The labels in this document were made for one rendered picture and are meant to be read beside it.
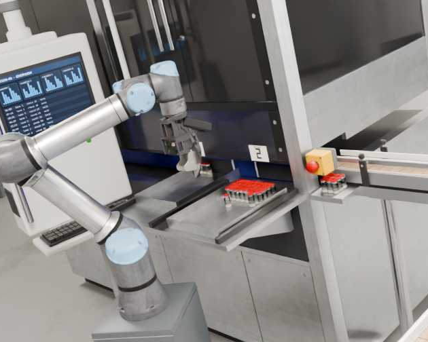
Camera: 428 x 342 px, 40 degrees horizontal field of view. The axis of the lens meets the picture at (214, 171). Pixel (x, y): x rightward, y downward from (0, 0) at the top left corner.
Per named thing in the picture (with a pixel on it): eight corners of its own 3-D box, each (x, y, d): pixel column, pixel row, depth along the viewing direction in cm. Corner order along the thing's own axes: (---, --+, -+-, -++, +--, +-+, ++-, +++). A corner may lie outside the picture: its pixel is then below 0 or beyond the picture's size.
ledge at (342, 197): (334, 184, 212) (333, 179, 211) (365, 187, 202) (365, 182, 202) (310, 199, 203) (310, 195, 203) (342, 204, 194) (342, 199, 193)
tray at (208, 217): (236, 188, 224) (234, 180, 223) (288, 196, 205) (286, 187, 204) (168, 227, 204) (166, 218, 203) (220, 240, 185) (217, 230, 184)
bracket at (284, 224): (287, 228, 217) (280, 195, 213) (294, 229, 215) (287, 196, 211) (224, 272, 196) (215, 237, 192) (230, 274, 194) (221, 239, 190)
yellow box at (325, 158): (321, 166, 203) (316, 146, 201) (337, 167, 198) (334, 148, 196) (307, 174, 199) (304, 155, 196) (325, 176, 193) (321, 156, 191)
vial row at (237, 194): (229, 197, 217) (227, 185, 216) (266, 203, 204) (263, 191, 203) (225, 199, 216) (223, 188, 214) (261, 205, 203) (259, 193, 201)
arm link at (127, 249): (117, 292, 166) (104, 250, 161) (113, 273, 178) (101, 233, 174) (159, 279, 168) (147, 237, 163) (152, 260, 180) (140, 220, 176)
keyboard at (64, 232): (126, 202, 262) (123, 197, 261) (139, 208, 250) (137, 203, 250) (39, 239, 244) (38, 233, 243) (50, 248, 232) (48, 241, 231)
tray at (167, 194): (197, 170, 256) (195, 163, 255) (240, 176, 237) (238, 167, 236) (136, 203, 235) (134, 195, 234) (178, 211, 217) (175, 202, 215)
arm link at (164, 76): (145, 65, 174) (172, 58, 176) (154, 101, 178) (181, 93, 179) (149, 68, 167) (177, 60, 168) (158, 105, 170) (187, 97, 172)
